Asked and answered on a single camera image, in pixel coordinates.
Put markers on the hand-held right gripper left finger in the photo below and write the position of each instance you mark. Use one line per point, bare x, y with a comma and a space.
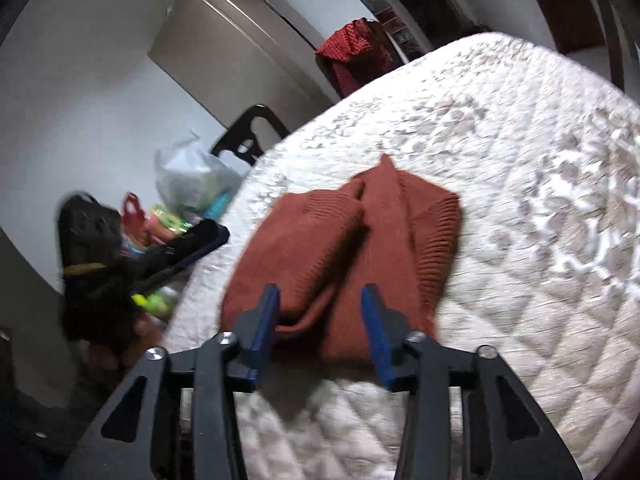
264, 332

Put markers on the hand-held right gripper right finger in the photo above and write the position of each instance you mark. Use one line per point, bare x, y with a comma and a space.
376, 332

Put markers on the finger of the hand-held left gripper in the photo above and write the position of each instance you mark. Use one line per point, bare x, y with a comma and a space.
200, 252
190, 235

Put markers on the rust red knit sweater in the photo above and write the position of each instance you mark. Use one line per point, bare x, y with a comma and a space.
350, 260

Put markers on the person's left hand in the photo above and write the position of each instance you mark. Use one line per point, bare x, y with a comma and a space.
120, 355

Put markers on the green yellow snack packet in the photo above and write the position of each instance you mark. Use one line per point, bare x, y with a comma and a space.
170, 220

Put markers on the teal plastic hangers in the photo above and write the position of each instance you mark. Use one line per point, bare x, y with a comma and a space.
219, 205

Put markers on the white plastic bag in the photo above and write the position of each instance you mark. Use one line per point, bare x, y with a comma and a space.
192, 180

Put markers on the red gift bag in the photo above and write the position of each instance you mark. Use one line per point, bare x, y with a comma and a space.
134, 215

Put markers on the green toy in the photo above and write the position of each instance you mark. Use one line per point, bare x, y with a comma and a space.
155, 301

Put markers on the black wooden chair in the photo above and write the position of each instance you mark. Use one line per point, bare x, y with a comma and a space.
250, 132

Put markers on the white quilted floral blanket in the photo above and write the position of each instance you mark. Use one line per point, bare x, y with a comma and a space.
525, 260

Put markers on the red checkered cloth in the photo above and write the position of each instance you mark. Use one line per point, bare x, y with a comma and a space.
355, 50

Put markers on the shoe rack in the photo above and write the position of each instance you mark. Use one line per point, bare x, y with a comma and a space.
400, 30

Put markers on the brown wooden door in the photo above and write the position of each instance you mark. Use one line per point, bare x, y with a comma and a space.
560, 0

